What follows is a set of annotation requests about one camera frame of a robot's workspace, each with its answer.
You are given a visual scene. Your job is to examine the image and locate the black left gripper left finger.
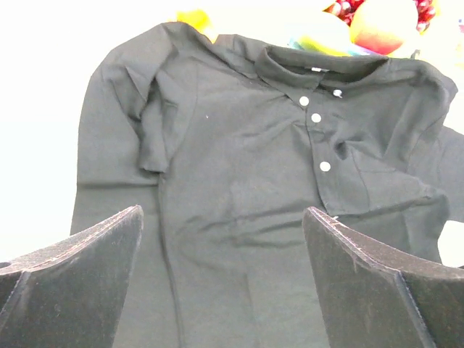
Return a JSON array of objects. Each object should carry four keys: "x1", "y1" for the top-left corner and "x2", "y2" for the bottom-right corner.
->
[{"x1": 1, "y1": 206, "x2": 144, "y2": 348}]

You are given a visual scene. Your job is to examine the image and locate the orange snack packet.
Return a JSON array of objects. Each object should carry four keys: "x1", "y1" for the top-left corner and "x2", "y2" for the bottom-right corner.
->
[{"x1": 176, "y1": 9, "x2": 218, "y2": 43}]

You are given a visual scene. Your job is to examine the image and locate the dark red grape bunch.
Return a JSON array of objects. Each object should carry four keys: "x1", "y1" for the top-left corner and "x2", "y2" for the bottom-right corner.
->
[{"x1": 324, "y1": 0, "x2": 437, "y2": 33}]

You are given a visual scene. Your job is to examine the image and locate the black button-up shirt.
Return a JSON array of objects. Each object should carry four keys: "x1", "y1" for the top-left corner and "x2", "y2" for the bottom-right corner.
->
[{"x1": 72, "y1": 22, "x2": 463, "y2": 347}]

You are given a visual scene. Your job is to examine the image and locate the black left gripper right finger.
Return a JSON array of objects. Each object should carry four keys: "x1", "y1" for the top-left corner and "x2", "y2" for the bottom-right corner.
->
[{"x1": 303, "y1": 207, "x2": 463, "y2": 348}]

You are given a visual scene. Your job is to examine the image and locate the teal plastic fruit container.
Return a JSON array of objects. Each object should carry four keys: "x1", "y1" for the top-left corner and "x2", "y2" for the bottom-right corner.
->
[{"x1": 288, "y1": 34, "x2": 421, "y2": 61}]

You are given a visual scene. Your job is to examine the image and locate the red apple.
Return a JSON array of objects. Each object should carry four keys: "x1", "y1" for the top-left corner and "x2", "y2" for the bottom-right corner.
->
[{"x1": 349, "y1": 0, "x2": 418, "y2": 55}]

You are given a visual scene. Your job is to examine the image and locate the small yellow lemon front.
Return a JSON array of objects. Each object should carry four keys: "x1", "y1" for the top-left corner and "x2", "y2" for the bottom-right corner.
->
[{"x1": 289, "y1": 12, "x2": 351, "y2": 44}]

